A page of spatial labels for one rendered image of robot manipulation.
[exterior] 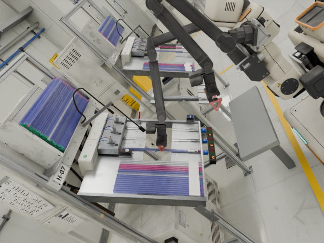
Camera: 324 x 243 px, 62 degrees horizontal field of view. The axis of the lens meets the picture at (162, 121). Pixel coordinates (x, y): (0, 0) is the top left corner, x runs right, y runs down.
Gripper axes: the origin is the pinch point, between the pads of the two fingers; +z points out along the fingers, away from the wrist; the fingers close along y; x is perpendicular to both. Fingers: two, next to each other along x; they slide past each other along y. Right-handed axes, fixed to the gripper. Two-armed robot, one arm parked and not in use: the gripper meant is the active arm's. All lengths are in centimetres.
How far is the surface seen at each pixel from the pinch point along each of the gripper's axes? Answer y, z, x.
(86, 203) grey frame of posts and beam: 40, 6, -39
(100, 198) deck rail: 38.2, 3.1, -31.5
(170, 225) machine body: 34.5, 31.6, 7.7
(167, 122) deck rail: -29.9, 0.7, 2.5
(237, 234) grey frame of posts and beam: 42, 25, 47
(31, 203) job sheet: 39, 10, -72
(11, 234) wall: 4, 112, -138
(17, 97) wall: -143, 58, -188
